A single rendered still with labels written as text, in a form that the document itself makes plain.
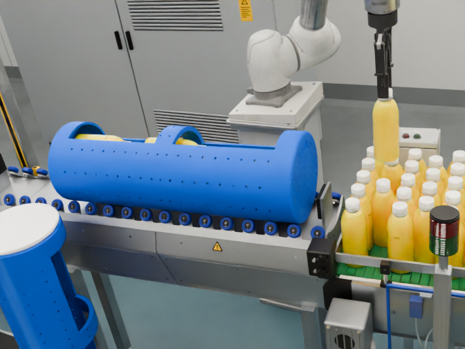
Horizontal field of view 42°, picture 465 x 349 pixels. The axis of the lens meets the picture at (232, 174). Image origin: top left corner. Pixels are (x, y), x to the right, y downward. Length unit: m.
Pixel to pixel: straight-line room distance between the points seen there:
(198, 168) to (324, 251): 0.46
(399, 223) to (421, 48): 3.04
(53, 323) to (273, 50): 1.27
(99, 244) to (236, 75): 1.77
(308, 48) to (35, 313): 1.39
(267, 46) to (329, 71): 2.52
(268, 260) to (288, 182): 0.31
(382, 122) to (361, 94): 3.13
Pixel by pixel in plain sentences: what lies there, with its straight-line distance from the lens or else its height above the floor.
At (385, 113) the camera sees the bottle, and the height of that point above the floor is 1.31.
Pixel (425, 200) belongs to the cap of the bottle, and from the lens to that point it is 1.72.
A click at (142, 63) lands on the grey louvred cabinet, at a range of 4.06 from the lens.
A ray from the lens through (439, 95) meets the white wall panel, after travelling 4.74.
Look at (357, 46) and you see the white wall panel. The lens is 4.76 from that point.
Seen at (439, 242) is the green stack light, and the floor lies 1.20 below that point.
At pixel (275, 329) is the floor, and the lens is 2.94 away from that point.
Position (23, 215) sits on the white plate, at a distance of 2.17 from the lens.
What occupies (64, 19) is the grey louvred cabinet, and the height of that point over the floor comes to 1.08.
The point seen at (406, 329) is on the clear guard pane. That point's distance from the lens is 1.79.
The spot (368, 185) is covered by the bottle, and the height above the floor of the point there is 1.08.
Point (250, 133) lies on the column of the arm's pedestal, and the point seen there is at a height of 0.94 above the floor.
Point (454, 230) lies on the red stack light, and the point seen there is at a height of 1.23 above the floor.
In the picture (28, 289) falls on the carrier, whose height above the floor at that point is 0.88.
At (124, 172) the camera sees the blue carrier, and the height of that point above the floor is 1.14.
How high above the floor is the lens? 2.07
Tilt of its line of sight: 30 degrees down
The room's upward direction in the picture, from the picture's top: 10 degrees counter-clockwise
